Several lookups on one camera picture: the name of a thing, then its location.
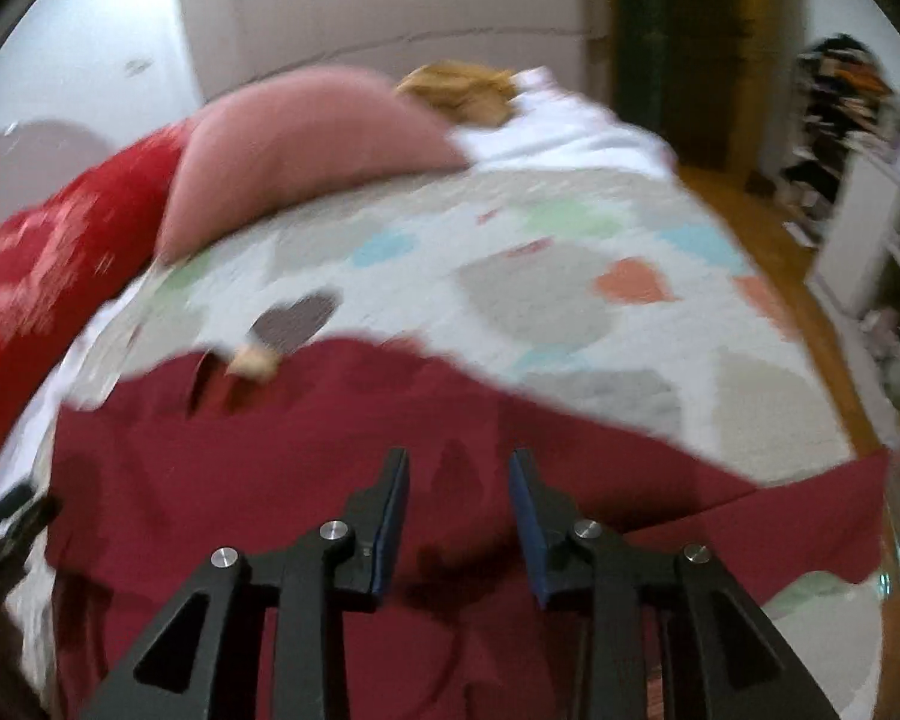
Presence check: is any dark clothes rack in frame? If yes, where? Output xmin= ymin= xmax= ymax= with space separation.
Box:
xmin=779 ymin=34 xmax=893 ymax=247

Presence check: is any round grey headboard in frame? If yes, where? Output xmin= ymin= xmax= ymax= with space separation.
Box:
xmin=0 ymin=119 xmax=116 ymax=226

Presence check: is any white wardrobe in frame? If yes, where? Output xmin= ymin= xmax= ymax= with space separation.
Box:
xmin=180 ymin=0 xmax=610 ymax=101

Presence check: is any patchwork heart quilt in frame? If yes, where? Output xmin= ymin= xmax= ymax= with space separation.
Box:
xmin=61 ymin=171 xmax=880 ymax=704

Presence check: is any pink corduroy pillow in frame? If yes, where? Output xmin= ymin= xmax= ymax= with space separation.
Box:
xmin=155 ymin=65 xmax=470 ymax=265

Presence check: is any white shelving unit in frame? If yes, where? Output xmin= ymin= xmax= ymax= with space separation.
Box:
xmin=806 ymin=127 xmax=900 ymax=421

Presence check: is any red floral comforter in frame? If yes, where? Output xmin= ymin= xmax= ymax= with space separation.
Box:
xmin=0 ymin=119 xmax=193 ymax=452

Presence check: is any white fleece blanket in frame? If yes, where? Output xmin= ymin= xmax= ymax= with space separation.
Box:
xmin=453 ymin=67 xmax=678 ymax=182

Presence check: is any dark red sweater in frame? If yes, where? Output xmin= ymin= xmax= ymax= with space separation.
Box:
xmin=46 ymin=338 xmax=888 ymax=718

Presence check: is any mustard yellow cloth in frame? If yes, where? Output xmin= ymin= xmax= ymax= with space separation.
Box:
xmin=395 ymin=60 xmax=518 ymax=128

